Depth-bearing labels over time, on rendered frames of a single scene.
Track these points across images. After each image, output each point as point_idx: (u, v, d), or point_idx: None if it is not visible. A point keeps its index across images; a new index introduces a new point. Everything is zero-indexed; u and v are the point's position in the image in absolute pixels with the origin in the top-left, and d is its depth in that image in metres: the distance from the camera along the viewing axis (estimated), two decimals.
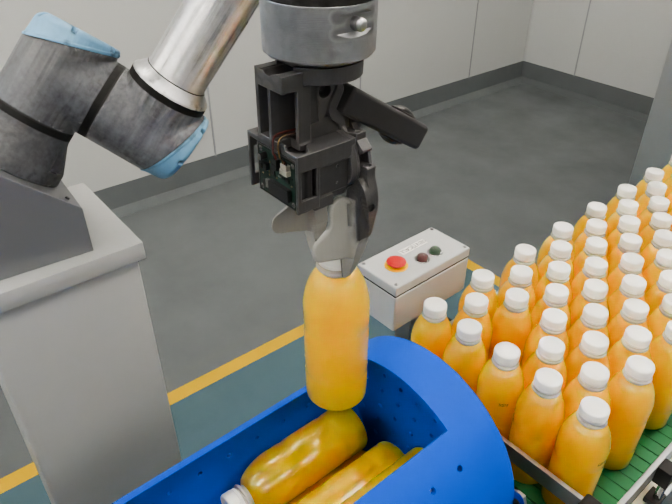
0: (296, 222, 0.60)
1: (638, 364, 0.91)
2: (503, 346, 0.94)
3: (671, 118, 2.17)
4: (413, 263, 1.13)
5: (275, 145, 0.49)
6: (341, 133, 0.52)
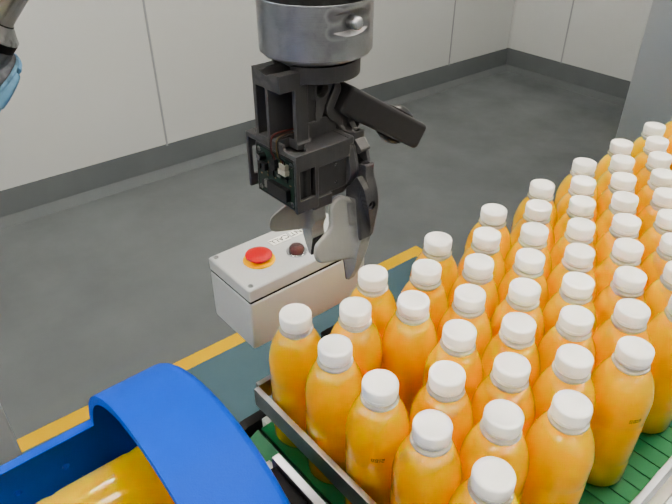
0: (294, 221, 0.60)
1: (568, 403, 0.61)
2: (375, 375, 0.65)
3: (653, 93, 1.88)
4: (282, 256, 0.84)
5: (273, 145, 0.50)
6: (339, 132, 0.52)
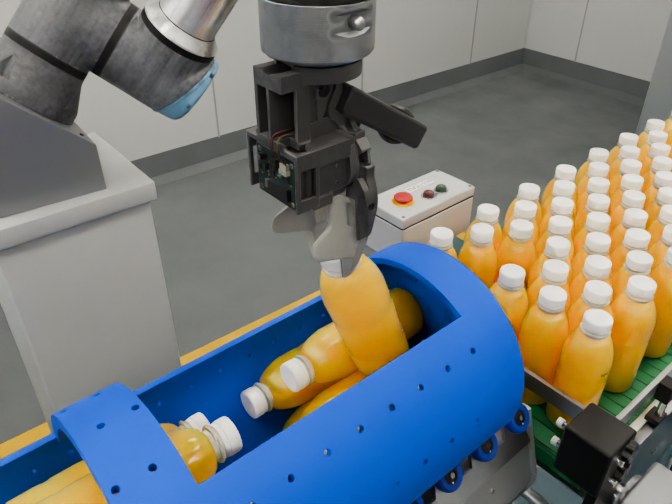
0: (296, 222, 0.60)
1: (640, 282, 0.93)
2: (508, 267, 0.96)
3: (671, 86, 2.20)
4: (419, 199, 1.16)
5: (274, 145, 0.50)
6: (340, 133, 0.52)
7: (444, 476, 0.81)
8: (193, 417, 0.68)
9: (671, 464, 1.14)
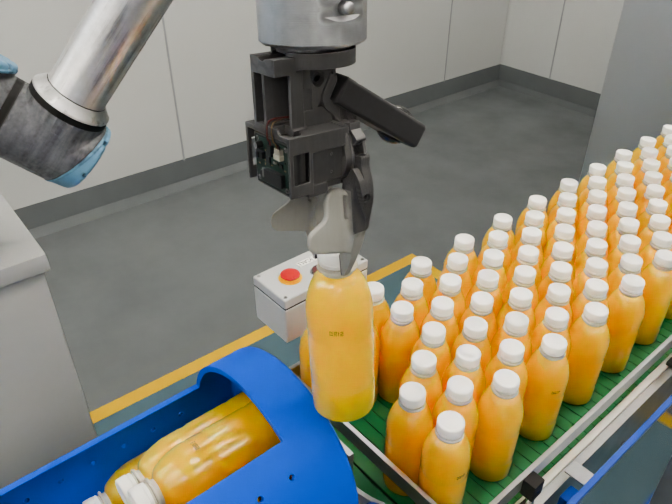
0: (296, 221, 0.61)
1: (504, 378, 0.92)
2: None
3: (614, 125, 2.19)
4: (307, 275, 1.14)
5: (269, 131, 0.51)
6: (335, 123, 0.53)
7: None
8: None
9: None
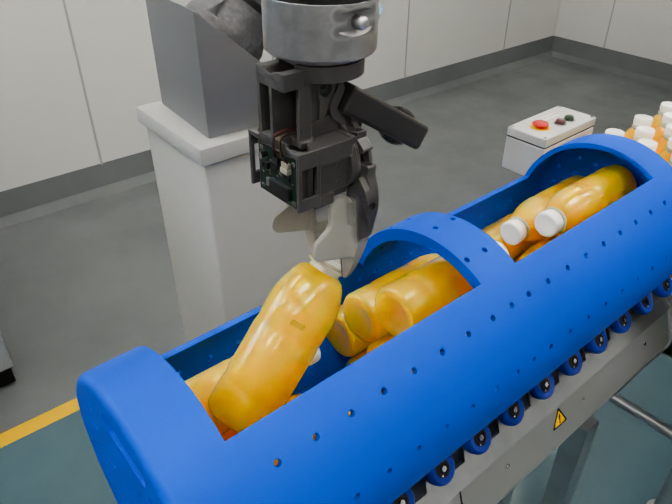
0: (296, 222, 0.60)
1: None
2: None
3: None
4: (553, 126, 1.37)
5: (276, 143, 0.50)
6: (342, 132, 0.52)
7: (619, 317, 1.02)
8: None
9: None
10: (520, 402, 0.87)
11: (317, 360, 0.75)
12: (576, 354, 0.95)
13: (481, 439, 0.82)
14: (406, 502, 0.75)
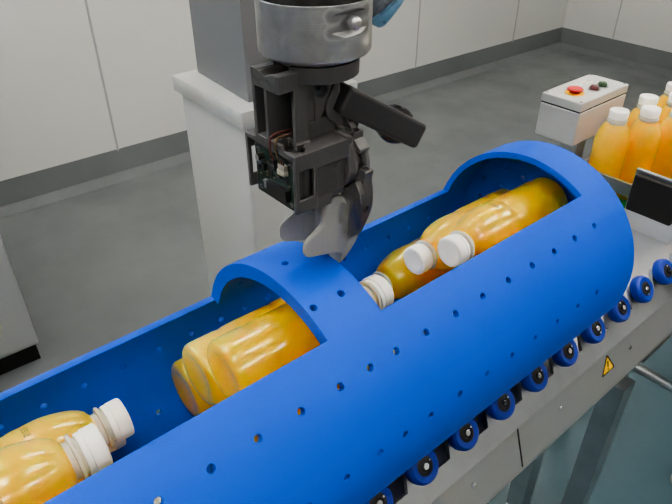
0: (304, 229, 0.59)
1: None
2: None
3: None
4: (587, 91, 1.39)
5: (272, 145, 0.50)
6: (338, 132, 0.52)
7: None
8: None
9: None
10: (561, 350, 0.87)
11: (129, 434, 0.58)
12: (623, 315, 0.96)
13: (540, 374, 0.84)
14: (463, 428, 0.76)
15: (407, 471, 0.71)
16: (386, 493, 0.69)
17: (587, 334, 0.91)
